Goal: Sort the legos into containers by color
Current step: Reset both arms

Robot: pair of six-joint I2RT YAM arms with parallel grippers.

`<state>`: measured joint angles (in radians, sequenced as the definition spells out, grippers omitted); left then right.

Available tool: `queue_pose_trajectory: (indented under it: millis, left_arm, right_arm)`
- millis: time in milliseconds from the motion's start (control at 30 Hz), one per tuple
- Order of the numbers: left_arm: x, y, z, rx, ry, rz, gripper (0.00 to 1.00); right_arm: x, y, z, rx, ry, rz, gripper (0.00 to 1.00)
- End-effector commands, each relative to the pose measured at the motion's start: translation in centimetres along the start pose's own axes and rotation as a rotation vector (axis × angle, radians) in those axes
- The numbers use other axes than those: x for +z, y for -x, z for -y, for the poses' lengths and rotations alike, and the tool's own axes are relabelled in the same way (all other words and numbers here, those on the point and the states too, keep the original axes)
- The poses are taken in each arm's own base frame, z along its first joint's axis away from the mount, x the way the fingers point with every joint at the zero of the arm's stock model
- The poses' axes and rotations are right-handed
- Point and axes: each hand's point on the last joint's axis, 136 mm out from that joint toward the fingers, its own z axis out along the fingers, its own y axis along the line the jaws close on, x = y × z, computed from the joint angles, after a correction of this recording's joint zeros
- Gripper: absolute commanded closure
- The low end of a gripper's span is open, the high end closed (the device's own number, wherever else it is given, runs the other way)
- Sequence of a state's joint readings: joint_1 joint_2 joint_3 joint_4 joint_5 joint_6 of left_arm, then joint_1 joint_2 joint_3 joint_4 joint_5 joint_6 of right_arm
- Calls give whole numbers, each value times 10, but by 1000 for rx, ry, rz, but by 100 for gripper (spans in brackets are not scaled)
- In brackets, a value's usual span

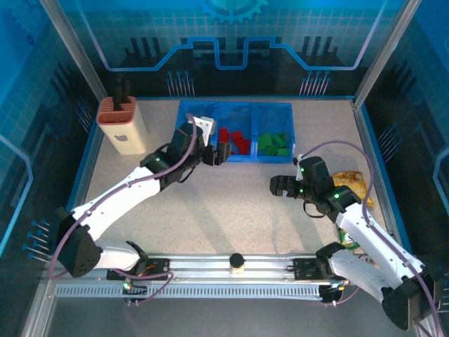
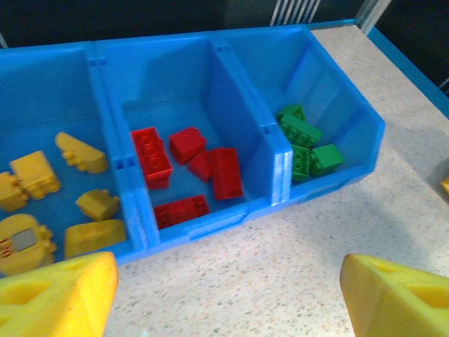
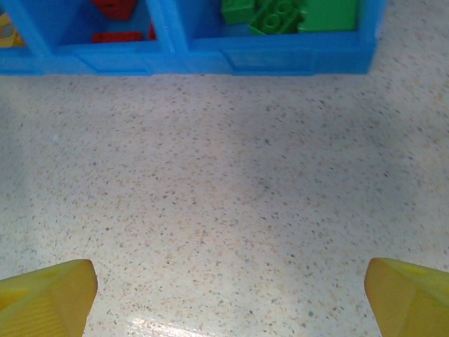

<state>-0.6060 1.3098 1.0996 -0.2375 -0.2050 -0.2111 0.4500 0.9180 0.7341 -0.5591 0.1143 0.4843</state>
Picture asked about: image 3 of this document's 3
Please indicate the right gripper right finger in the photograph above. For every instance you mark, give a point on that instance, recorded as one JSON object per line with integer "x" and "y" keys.
{"x": 410, "y": 302}

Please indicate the yellow lego brick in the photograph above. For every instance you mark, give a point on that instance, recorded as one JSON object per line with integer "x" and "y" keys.
{"x": 10, "y": 33}

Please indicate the red lego brick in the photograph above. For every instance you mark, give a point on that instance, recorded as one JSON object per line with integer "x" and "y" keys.
{"x": 114, "y": 7}
{"x": 117, "y": 37}

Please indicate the long green lego brick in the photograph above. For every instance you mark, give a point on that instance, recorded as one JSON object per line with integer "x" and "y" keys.
{"x": 275, "y": 19}

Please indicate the small green lego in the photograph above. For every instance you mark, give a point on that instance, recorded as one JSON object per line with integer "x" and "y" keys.
{"x": 236, "y": 10}

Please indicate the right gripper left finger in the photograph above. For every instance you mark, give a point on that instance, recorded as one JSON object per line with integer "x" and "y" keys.
{"x": 45, "y": 302}

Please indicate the blue three-compartment bin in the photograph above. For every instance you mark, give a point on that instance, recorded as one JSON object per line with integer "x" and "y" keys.
{"x": 280, "y": 52}

